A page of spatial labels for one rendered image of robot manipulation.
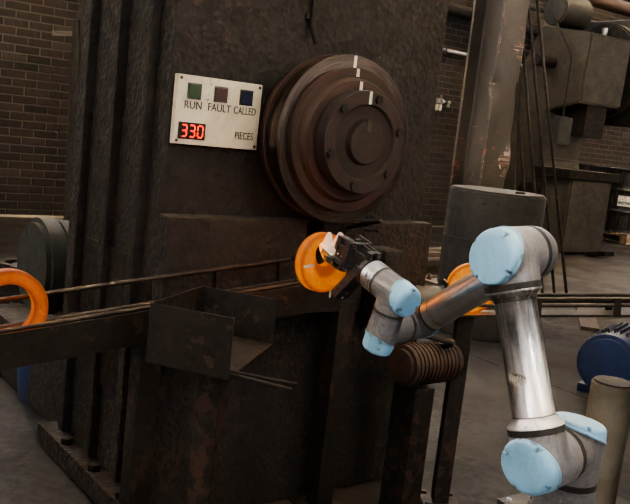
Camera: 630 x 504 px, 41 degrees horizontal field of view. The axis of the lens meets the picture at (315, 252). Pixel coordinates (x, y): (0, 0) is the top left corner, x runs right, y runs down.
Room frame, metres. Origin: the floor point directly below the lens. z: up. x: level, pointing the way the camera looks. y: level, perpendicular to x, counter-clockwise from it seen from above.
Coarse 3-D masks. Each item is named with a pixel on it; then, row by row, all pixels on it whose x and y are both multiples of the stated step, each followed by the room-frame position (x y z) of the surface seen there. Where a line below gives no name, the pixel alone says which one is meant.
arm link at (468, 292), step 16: (448, 288) 1.97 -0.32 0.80; (464, 288) 1.92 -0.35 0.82; (480, 288) 1.89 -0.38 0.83; (432, 304) 1.98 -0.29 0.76; (448, 304) 1.95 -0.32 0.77; (464, 304) 1.93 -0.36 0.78; (480, 304) 1.93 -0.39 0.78; (416, 320) 2.00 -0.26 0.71; (432, 320) 1.99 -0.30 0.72; (448, 320) 1.98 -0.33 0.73; (416, 336) 2.01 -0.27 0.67
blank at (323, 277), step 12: (312, 240) 2.14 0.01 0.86; (300, 252) 2.14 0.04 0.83; (312, 252) 2.14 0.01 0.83; (300, 264) 2.12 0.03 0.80; (312, 264) 2.14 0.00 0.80; (324, 264) 2.18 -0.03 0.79; (300, 276) 2.13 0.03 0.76; (312, 276) 2.14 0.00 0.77; (324, 276) 2.17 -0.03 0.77; (336, 276) 2.19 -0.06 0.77; (312, 288) 2.14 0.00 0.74; (324, 288) 2.17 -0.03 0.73
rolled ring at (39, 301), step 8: (0, 272) 1.87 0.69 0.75; (8, 272) 1.88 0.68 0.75; (16, 272) 1.89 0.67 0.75; (24, 272) 1.90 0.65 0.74; (0, 280) 1.87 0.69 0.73; (8, 280) 1.88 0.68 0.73; (16, 280) 1.89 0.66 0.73; (24, 280) 1.90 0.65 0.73; (32, 280) 1.91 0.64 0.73; (24, 288) 1.90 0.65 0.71; (32, 288) 1.91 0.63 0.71; (40, 288) 1.92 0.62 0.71; (32, 296) 1.91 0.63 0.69; (40, 296) 1.92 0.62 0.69; (32, 304) 1.93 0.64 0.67; (40, 304) 1.92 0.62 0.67; (48, 304) 1.94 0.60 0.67; (32, 312) 1.93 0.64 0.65; (40, 312) 1.92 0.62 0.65; (32, 320) 1.91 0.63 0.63; (40, 320) 1.92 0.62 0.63
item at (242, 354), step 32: (160, 320) 1.84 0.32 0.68; (192, 320) 1.82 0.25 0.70; (224, 320) 1.79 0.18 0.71; (256, 320) 2.05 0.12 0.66; (160, 352) 1.84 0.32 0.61; (192, 352) 1.81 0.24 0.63; (224, 352) 1.79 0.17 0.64; (256, 352) 1.96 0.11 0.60; (224, 384) 1.95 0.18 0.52; (224, 416) 1.97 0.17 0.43; (192, 448) 1.94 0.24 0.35; (192, 480) 1.94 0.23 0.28
